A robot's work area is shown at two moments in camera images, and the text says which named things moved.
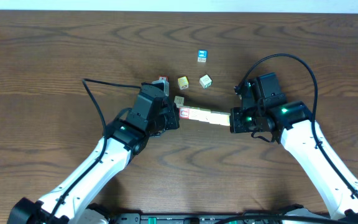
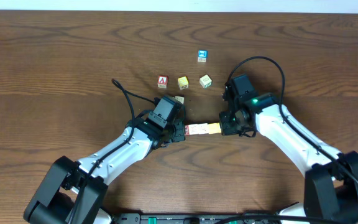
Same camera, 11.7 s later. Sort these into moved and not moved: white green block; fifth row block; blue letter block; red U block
Moved: fifth row block; red U block
Not moved: white green block; blue letter block
